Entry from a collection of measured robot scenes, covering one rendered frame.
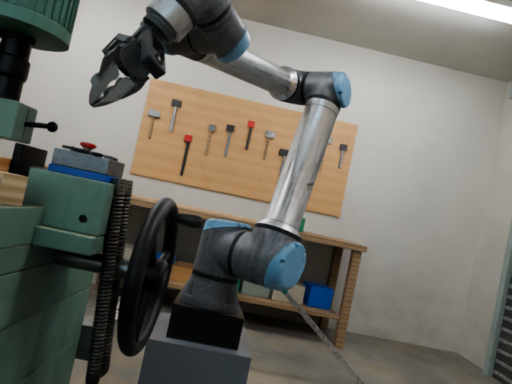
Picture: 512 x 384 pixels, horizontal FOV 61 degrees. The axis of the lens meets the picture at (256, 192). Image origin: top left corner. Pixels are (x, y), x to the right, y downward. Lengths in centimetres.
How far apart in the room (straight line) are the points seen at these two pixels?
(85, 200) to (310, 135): 81
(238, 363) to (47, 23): 97
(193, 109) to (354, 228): 189
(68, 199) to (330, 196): 358
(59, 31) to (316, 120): 80
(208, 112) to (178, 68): 50
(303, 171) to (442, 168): 338
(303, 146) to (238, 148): 277
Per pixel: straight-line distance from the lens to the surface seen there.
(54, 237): 77
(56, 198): 79
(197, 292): 136
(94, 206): 76
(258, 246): 126
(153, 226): 73
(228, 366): 134
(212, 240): 135
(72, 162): 79
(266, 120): 417
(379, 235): 438
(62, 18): 94
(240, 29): 103
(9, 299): 78
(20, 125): 92
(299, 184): 132
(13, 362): 87
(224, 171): 409
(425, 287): 462
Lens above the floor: 97
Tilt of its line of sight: 2 degrees up
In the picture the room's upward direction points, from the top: 12 degrees clockwise
